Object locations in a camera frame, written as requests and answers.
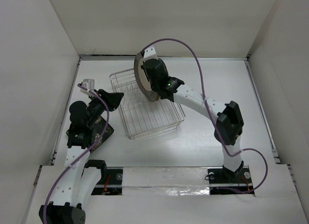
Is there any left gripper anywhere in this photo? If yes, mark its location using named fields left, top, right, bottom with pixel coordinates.
left=86, top=89, right=123, bottom=127

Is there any black square floral plate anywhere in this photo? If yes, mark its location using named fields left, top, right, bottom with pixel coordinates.
left=66, top=116, right=114, bottom=152

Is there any wire dish rack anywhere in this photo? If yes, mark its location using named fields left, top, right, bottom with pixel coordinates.
left=109, top=69, right=185, bottom=140

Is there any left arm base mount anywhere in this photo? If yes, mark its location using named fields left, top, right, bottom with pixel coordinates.
left=91, top=168, right=123, bottom=196

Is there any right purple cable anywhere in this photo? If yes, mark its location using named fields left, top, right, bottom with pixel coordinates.
left=141, top=38, right=268, bottom=194

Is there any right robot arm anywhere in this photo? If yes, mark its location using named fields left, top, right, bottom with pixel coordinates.
left=134, top=59, right=244, bottom=182

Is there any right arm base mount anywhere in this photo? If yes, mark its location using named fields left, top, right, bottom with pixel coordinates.
left=204, top=166, right=253, bottom=195

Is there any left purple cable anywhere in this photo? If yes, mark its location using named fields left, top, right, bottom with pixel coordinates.
left=42, top=83, right=110, bottom=222

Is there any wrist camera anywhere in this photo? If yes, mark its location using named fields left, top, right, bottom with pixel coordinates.
left=78, top=79, right=95, bottom=92
left=142, top=45, right=158, bottom=62

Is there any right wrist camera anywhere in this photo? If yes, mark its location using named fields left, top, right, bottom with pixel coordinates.
left=142, top=45, right=158, bottom=62

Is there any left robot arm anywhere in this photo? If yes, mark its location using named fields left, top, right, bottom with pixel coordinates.
left=39, top=88, right=124, bottom=224

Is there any silver rimmed cream plate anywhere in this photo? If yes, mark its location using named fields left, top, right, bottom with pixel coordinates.
left=133, top=52, right=158, bottom=102

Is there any purple cable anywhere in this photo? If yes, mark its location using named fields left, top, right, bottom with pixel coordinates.
left=42, top=83, right=110, bottom=222
left=141, top=38, right=268, bottom=194

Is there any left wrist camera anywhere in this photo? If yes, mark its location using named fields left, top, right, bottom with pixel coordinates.
left=78, top=79, right=95, bottom=92

